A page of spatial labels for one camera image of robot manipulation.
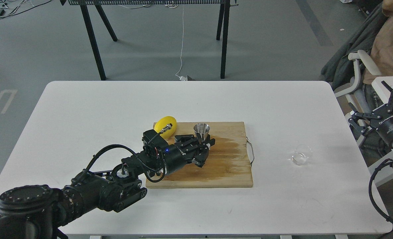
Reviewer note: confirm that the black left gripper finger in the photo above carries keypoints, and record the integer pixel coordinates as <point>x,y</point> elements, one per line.
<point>201,156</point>
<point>190,142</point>

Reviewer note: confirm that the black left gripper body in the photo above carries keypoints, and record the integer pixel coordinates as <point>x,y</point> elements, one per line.
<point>176,159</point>

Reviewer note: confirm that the steel double jigger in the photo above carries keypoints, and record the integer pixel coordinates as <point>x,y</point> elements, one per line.
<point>201,131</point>

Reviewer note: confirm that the small clear glass cup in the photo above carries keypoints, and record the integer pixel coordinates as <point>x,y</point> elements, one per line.
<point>302,154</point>

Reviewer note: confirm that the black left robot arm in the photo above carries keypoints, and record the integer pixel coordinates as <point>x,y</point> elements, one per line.
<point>37,212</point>

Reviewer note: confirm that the yellow lemon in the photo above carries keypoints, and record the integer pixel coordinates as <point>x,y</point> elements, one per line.
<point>162,123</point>

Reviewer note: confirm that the wooden cutting board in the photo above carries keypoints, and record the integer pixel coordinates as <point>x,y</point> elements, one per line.
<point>227,166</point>

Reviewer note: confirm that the seated person in tan shirt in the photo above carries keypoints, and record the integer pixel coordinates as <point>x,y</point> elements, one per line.
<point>392,43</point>

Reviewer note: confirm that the white office chair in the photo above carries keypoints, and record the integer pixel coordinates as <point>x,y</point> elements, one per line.
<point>339,70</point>

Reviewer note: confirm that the black metal background table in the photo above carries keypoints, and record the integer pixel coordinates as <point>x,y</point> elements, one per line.
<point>152,26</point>

